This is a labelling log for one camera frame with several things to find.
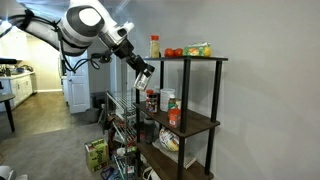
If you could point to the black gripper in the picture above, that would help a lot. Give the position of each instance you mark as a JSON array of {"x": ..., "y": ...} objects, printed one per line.
[{"x": 125, "y": 51}]

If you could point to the black lid spice bottle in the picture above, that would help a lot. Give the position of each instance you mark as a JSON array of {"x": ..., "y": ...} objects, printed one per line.
[{"x": 142, "y": 80}]

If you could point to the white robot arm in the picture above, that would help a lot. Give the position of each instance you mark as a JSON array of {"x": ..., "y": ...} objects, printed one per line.
[{"x": 71, "y": 26}]

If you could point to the orange lid spice bottle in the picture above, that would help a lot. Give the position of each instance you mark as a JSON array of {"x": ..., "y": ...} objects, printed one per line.
[{"x": 154, "y": 46}]

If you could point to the green label sauce bottle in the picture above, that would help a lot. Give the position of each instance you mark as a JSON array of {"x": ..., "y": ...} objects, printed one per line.
[{"x": 171, "y": 102}]

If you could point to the dark water bottle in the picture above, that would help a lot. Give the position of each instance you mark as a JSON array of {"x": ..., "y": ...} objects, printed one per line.
[{"x": 149, "y": 127}]

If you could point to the dark wood black shelf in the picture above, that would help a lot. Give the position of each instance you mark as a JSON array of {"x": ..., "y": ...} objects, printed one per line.
[{"x": 192, "y": 123}]

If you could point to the left red tomato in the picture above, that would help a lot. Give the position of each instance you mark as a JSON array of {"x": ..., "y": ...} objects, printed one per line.
[{"x": 169, "y": 52}]

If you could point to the red tomato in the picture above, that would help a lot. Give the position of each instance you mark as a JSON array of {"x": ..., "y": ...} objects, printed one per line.
[
  {"x": 169, "y": 52},
  {"x": 178, "y": 52}
]

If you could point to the white plastic tub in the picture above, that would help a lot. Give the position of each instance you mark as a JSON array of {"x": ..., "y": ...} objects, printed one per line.
[{"x": 164, "y": 98}]

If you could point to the red lid dark jar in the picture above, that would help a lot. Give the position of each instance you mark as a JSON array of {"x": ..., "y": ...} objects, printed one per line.
[{"x": 151, "y": 101}]

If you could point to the right red tomato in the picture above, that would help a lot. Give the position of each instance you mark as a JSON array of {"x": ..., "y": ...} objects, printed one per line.
[{"x": 178, "y": 52}]

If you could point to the orange lid seasoning jar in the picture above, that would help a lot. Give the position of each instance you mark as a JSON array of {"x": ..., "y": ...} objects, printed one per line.
[{"x": 174, "y": 117}]

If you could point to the green plastic food bag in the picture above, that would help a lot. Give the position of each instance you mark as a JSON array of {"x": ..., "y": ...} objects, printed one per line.
[{"x": 198, "y": 49}]

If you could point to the grey trash bin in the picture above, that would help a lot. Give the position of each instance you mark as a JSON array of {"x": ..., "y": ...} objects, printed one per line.
[{"x": 92, "y": 115}]

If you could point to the white panel door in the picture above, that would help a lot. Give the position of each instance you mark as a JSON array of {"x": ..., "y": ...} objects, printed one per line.
[{"x": 78, "y": 84}]

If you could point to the green cardboard box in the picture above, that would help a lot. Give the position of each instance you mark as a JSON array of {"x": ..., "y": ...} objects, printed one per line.
[{"x": 96, "y": 154}]

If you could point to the white kitchen cabinet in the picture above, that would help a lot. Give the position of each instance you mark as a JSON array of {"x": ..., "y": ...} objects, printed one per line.
[{"x": 19, "y": 85}]

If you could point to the small dark side table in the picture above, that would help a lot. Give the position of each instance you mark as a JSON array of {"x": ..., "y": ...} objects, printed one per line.
[{"x": 5, "y": 99}]

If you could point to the chrome wire rack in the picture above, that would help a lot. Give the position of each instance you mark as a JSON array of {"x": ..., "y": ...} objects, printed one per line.
[{"x": 120, "y": 106}]

